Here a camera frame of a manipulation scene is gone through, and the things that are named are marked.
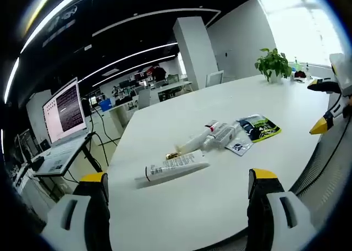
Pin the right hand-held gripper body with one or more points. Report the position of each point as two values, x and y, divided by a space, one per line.
345 75

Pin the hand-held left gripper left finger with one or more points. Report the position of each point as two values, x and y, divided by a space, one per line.
68 223

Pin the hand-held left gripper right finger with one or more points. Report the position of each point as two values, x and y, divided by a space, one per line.
275 218

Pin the green black skincare sachet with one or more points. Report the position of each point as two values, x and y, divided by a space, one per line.
261 128

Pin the small dark skincare sachet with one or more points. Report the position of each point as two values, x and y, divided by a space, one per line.
238 147

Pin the clear-packaged skincare tube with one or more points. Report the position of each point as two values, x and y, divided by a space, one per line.
221 136

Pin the red-banded white skincare tube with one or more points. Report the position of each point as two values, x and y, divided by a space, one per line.
212 127

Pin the gold-capped white skincare tube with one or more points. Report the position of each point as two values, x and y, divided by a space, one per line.
192 144

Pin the large white skincare tube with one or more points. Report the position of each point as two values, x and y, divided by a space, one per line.
170 169

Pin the blue storage box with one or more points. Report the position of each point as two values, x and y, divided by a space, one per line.
106 104

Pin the red black object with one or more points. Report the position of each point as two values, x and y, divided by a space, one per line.
299 74

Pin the potted green plant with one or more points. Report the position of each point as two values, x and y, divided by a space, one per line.
273 64

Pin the black-legged standing desk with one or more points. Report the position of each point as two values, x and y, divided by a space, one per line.
63 163

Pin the grey mesh office chair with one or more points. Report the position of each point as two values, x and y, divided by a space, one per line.
321 176

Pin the small black device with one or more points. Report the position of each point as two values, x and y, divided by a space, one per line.
38 163

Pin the white framed chair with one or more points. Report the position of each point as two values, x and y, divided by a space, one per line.
215 79

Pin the open laptop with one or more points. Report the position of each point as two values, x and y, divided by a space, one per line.
66 110

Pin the white office chair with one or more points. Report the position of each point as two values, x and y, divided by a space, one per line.
143 99

